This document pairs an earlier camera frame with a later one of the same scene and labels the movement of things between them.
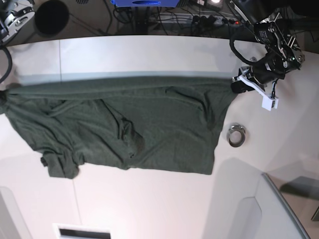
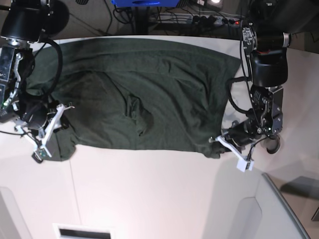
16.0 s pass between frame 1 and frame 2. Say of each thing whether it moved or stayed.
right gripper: moved
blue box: stayed
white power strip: stayed
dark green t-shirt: moved
